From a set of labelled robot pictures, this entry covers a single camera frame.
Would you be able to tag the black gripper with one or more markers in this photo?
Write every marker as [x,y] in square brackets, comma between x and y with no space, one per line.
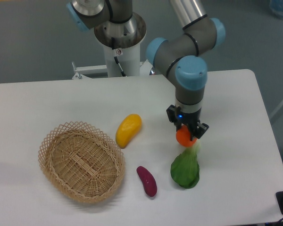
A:
[188,115]

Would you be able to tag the orange fruit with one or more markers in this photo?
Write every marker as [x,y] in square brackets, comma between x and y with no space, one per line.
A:
[183,137]

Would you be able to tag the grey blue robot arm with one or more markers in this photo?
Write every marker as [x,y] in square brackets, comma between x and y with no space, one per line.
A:
[178,60]

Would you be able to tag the green bok choy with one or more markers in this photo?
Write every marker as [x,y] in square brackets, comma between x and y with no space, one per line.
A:
[185,169]

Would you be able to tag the yellow mango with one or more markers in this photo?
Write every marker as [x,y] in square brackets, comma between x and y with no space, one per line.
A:
[128,129]

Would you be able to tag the purple sweet potato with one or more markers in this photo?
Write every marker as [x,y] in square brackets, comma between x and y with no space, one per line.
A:
[148,181]

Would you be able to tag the woven wicker basket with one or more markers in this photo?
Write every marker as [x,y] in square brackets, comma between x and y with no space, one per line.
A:
[82,162]

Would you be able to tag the blue object top right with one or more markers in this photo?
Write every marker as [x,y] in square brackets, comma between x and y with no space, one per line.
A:
[276,7]

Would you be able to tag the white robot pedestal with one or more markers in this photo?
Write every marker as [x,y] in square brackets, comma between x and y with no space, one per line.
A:
[121,47]

